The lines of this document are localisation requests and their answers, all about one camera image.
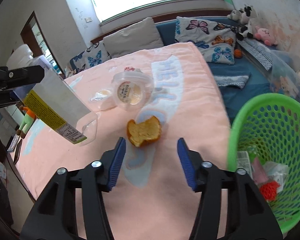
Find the butterfly pillow left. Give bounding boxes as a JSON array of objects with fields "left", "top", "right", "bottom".
[{"left": 67, "top": 41, "right": 111, "bottom": 74}]

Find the butterfly pillow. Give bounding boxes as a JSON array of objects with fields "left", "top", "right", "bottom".
[
  {"left": 174, "top": 17, "right": 236, "bottom": 65},
  {"left": 67, "top": 41, "right": 111, "bottom": 74}
]

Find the small orange ball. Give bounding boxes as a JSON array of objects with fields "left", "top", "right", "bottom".
[{"left": 234, "top": 49, "right": 243, "bottom": 59}]

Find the brown wooden door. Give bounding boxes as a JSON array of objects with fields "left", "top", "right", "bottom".
[{"left": 20, "top": 11, "right": 64, "bottom": 74}]

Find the pink plush toy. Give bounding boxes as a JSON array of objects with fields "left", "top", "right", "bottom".
[{"left": 254, "top": 26, "right": 278, "bottom": 46}]

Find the patterned folded cloth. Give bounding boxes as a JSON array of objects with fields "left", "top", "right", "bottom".
[{"left": 237, "top": 38, "right": 273, "bottom": 71}]

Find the white blue milk carton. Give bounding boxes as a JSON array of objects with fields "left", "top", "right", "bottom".
[{"left": 237, "top": 151, "right": 253, "bottom": 178}]

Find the red foam fruit net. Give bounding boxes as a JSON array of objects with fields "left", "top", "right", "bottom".
[{"left": 259, "top": 180, "right": 280, "bottom": 202}]

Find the small clear lid cup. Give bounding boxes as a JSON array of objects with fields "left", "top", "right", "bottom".
[{"left": 90, "top": 88, "right": 117, "bottom": 111}]

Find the green plastic trash basket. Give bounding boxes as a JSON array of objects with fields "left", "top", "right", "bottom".
[{"left": 228, "top": 93, "right": 300, "bottom": 233}]

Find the beige cushion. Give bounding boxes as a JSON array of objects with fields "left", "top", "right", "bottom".
[{"left": 103, "top": 17, "right": 164, "bottom": 58}]

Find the clear round plastic container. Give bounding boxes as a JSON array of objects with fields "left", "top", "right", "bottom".
[{"left": 111, "top": 71, "right": 154, "bottom": 111}]

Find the half eaten orange bun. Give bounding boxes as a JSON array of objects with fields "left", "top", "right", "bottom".
[{"left": 126, "top": 116, "right": 162, "bottom": 148}]

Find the pink snack wrapper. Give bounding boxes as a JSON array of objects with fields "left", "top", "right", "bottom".
[{"left": 251, "top": 157, "right": 268, "bottom": 185}]

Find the clear plastic storage box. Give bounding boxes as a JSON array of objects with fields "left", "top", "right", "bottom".
[{"left": 270, "top": 50, "right": 300, "bottom": 102}]

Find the butterfly pillow right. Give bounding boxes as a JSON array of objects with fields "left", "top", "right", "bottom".
[{"left": 174, "top": 17, "right": 236, "bottom": 65}]

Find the cow plush toy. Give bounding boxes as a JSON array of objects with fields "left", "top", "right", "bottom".
[{"left": 227, "top": 4, "right": 260, "bottom": 41}]

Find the pink blanket table cover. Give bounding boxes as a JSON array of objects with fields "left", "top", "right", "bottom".
[{"left": 17, "top": 42, "right": 230, "bottom": 239}]

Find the clear plastic bottle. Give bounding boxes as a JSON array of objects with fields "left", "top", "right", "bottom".
[{"left": 15, "top": 68, "right": 98, "bottom": 145}]

